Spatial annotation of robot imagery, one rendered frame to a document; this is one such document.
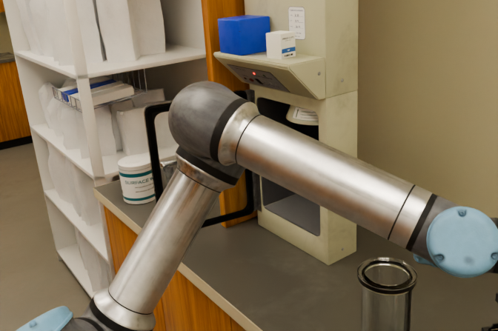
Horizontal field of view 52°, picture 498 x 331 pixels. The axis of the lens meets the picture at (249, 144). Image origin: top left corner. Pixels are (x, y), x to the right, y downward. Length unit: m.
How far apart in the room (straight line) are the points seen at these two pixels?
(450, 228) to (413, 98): 1.07
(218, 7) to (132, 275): 0.85
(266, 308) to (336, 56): 0.63
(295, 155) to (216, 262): 0.88
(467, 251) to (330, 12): 0.77
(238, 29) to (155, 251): 0.66
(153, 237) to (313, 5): 0.68
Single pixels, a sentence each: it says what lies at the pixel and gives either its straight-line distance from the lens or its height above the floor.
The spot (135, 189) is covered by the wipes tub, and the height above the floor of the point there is 1.00.
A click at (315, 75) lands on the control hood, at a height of 1.47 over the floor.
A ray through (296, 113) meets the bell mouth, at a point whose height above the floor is 1.34.
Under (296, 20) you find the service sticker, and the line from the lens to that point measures 1.30.
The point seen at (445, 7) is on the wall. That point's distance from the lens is 1.54.
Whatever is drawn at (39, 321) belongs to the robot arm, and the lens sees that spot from 0.82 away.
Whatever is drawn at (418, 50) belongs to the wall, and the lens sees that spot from 1.60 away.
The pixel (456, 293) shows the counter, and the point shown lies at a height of 0.94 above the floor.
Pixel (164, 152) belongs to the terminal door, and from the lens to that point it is 1.43.
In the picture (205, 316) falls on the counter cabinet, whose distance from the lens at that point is 1.57.
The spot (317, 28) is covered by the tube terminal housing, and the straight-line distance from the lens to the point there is 1.24.
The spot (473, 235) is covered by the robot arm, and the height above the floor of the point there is 1.44.
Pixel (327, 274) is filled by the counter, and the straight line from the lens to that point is 1.41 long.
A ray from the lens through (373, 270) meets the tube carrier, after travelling 1.06.
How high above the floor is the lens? 1.72
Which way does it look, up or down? 19 degrees down
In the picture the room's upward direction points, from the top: 4 degrees counter-clockwise
